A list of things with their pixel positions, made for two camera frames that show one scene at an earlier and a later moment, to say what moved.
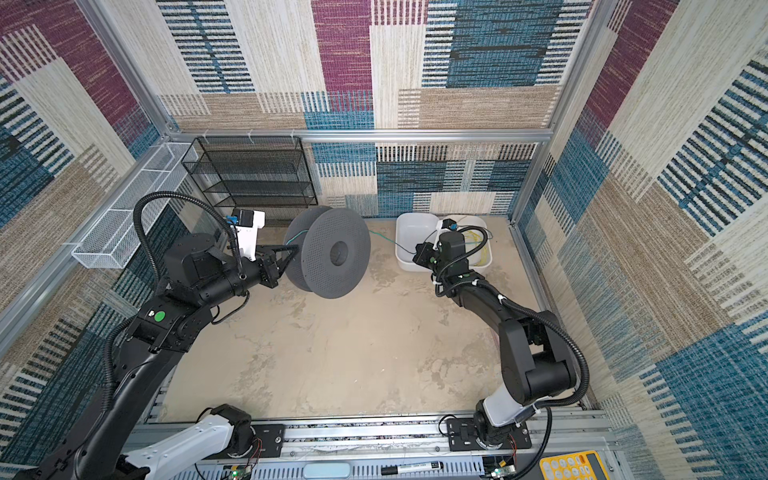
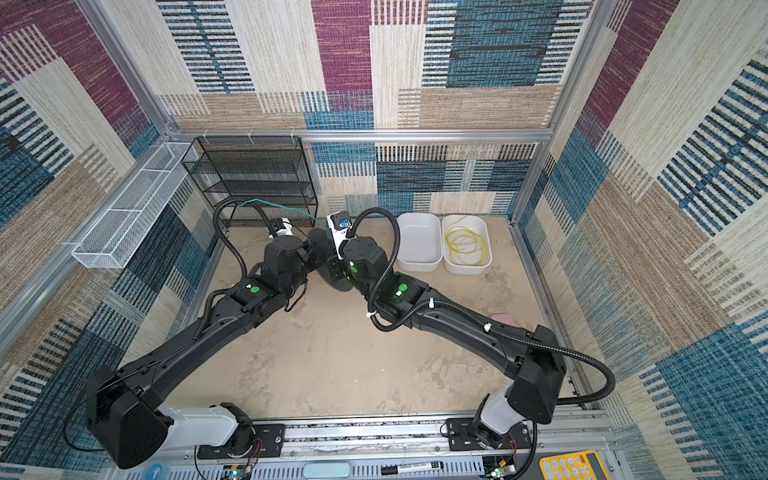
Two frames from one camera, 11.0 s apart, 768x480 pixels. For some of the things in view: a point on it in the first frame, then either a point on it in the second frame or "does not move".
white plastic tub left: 412,229 does not move
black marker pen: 411,467 does not move
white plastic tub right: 473,238 does not move
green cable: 377,232 → 283,207
